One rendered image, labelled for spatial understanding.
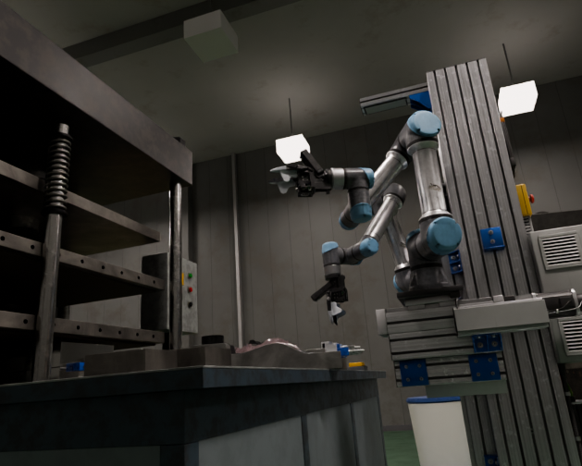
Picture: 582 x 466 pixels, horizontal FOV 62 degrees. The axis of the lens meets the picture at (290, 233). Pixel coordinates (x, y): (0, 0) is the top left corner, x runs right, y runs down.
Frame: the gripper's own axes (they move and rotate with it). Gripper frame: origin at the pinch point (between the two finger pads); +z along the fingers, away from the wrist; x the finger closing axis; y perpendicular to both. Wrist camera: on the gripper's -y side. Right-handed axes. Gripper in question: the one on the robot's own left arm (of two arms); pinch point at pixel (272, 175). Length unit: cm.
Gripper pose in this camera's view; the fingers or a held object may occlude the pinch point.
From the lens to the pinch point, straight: 167.9
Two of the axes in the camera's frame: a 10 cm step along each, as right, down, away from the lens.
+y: 0.9, 9.0, -4.3
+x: -1.2, 4.4, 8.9
